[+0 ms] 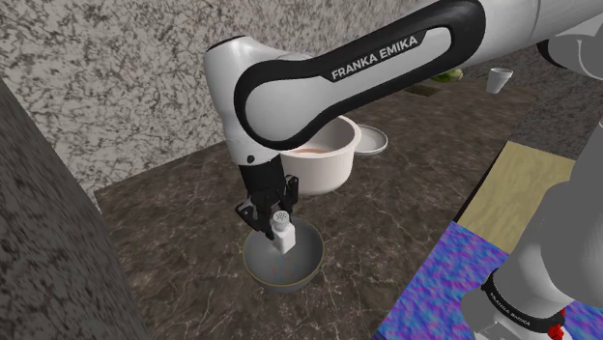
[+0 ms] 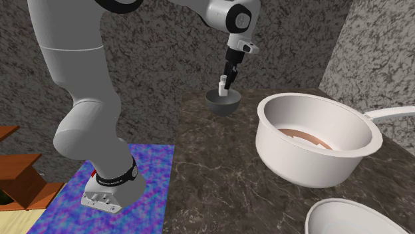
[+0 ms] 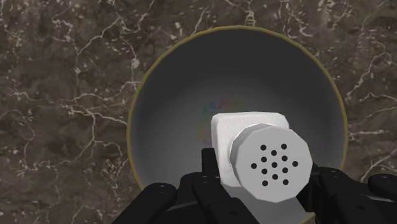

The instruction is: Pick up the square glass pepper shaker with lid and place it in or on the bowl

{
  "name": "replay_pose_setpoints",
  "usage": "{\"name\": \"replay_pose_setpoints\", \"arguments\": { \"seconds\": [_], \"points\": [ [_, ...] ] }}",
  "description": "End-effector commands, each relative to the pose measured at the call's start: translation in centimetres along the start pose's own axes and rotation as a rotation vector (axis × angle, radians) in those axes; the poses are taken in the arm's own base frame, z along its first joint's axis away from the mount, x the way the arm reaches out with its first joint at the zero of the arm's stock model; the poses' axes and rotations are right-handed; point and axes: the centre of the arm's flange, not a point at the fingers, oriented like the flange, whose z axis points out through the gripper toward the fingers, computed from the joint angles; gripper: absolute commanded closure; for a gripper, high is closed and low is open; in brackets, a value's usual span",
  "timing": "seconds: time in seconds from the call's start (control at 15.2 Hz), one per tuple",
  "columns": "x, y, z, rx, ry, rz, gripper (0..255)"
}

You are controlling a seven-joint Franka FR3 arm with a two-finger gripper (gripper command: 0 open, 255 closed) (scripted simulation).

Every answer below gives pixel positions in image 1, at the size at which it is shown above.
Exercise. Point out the white salt shaker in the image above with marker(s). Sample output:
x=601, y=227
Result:
x=284, y=235

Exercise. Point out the grey bowl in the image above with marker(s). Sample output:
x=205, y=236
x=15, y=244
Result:
x=301, y=263

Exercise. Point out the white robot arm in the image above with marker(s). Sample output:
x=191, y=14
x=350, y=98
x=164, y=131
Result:
x=301, y=94

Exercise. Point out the grey plate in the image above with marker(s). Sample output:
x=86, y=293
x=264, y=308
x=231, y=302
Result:
x=373, y=141

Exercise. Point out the large white pot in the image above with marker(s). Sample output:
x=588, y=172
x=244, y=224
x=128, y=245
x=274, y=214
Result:
x=325, y=165

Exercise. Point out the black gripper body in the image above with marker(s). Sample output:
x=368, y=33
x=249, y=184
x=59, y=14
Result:
x=264, y=181

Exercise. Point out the white paper cup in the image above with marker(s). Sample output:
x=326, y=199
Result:
x=498, y=79

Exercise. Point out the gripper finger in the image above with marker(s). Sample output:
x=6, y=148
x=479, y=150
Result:
x=252, y=215
x=291, y=193

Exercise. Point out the green round vegetable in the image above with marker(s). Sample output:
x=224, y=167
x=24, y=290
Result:
x=448, y=75

